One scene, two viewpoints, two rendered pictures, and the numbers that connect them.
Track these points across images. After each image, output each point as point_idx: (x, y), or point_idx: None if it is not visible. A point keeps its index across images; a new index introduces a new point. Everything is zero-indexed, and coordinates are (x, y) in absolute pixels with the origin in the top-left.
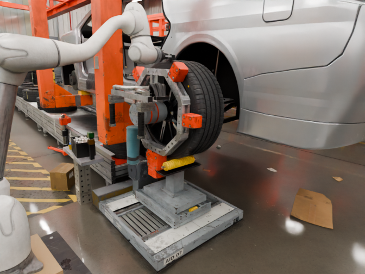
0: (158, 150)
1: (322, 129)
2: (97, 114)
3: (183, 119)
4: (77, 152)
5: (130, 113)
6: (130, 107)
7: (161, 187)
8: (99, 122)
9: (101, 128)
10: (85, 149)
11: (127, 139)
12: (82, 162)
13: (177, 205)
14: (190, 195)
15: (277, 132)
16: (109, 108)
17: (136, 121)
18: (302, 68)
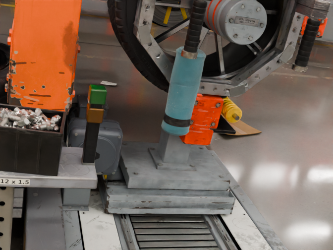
0: (226, 88)
1: None
2: (22, 30)
3: (306, 23)
4: (59, 158)
5: (232, 21)
6: (235, 8)
7: (150, 164)
8: (30, 54)
9: (47, 69)
10: (61, 143)
11: (191, 81)
12: (97, 177)
13: (221, 175)
14: (199, 156)
15: (327, 26)
16: (201, 14)
17: (251, 38)
18: None
